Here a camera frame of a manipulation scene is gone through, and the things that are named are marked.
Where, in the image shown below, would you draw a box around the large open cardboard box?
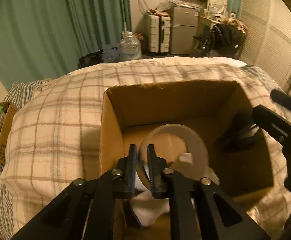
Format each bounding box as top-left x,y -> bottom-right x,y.
91,80 -> 273,239

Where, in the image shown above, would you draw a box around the white slatted wardrobe door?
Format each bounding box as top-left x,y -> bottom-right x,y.
240,0 -> 291,86

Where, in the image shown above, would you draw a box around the white paper in box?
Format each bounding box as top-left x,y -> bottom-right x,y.
130,152 -> 220,228

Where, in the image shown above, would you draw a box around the white oval vanity mirror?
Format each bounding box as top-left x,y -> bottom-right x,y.
207,0 -> 227,14

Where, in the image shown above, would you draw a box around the small brown cardboard box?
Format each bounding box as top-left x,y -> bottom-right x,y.
0,102 -> 18,164

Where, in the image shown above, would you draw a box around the large clear water jug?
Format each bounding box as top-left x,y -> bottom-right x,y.
120,31 -> 142,61

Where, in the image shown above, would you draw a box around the silver mini fridge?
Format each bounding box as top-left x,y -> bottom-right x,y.
170,6 -> 200,54

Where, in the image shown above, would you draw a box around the white suitcase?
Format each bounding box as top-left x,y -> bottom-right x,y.
146,14 -> 171,54

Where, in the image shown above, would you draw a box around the black clothes on chair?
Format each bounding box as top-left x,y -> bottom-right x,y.
190,24 -> 247,60

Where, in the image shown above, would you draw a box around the white tape roll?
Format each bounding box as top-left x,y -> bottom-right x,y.
135,124 -> 209,191

